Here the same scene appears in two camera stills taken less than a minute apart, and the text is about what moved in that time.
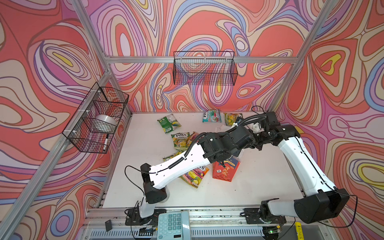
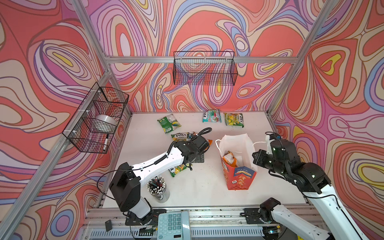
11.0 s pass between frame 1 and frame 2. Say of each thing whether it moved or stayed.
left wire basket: stayed
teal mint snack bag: stayed
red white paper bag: moved
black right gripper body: moved
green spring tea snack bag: stayed
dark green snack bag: stayed
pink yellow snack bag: moved
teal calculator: stayed
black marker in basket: stayed
